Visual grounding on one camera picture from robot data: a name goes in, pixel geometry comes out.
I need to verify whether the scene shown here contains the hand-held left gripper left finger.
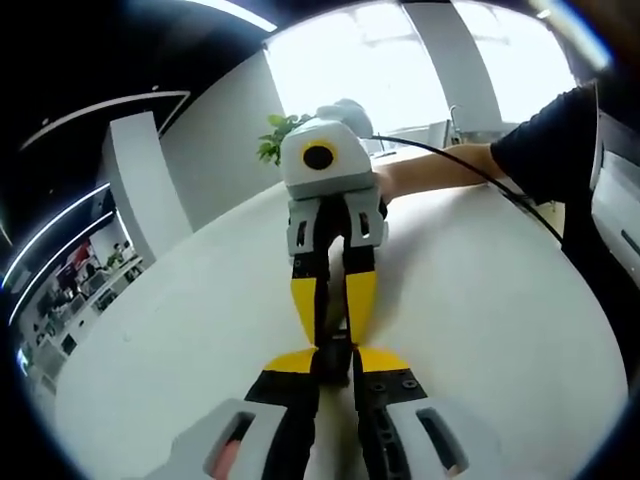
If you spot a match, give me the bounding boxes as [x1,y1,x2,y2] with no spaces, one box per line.
[149,348,321,480]

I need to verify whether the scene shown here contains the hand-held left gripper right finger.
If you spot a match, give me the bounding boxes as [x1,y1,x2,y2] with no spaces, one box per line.
[352,347,504,480]

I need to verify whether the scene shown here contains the black plastic buckle part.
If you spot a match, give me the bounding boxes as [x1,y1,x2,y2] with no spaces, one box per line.
[313,345,354,387]
[323,319,352,351]

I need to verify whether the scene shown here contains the green leafy plant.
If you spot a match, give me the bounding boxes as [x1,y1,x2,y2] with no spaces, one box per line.
[257,113,315,167]

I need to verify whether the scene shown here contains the row of white office desks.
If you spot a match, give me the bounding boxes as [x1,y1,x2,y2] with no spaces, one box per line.
[27,269,147,364]

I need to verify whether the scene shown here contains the person's black shirt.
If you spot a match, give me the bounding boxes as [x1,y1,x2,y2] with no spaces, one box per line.
[489,79,601,206]

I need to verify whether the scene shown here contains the ceiling light strip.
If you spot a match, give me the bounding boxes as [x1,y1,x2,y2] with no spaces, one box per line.
[2,182,115,292]

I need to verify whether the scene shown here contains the white grey device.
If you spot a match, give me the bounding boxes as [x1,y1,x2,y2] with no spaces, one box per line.
[589,112,640,281]

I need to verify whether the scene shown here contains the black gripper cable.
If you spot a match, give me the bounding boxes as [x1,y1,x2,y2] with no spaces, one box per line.
[368,130,571,249]

